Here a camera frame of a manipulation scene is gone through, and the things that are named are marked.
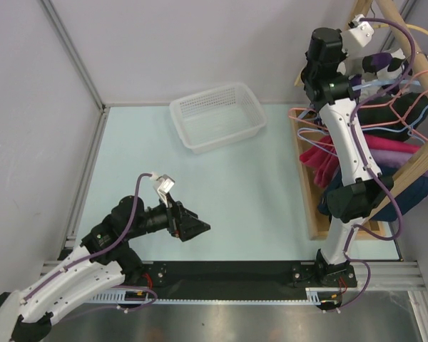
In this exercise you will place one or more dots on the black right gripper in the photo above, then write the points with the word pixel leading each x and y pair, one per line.
pixel 342 54

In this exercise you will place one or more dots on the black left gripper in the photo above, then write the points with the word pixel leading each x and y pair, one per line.
pixel 183 221

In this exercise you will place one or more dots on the yellow clothes hanger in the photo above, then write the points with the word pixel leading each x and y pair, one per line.
pixel 298 81

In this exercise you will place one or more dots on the purple camouflage trousers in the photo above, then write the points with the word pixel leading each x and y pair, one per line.
pixel 382 66

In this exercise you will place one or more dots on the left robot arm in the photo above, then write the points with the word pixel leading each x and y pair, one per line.
pixel 103 260

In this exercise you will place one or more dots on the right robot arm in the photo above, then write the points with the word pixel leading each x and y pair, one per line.
pixel 363 184

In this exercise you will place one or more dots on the black garment on hanger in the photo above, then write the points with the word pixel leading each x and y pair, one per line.
pixel 383 121

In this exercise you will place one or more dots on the pink garment on hanger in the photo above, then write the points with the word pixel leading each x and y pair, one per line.
pixel 325 165

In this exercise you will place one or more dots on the lilac garment on hanger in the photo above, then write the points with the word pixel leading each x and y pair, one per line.
pixel 390 159

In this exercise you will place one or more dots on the white plastic basket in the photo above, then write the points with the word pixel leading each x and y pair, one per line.
pixel 217 117

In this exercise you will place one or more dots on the dark blue denim garment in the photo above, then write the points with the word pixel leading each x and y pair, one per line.
pixel 406 201

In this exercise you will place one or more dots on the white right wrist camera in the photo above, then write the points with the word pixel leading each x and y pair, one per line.
pixel 362 32

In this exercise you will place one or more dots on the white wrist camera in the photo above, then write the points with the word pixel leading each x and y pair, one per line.
pixel 362 32
pixel 162 184

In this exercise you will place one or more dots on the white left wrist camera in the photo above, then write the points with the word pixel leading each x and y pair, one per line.
pixel 162 184

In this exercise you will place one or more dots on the pink wire hanger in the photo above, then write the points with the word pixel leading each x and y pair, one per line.
pixel 315 121
pixel 324 146

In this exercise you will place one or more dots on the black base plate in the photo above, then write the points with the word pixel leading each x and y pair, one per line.
pixel 244 279

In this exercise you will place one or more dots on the wooden clothes rack frame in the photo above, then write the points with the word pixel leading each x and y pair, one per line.
pixel 318 224

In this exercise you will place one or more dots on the white cable duct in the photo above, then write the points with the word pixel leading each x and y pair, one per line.
pixel 132 297

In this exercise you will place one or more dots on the aluminium corner post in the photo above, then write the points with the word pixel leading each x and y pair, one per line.
pixel 68 45

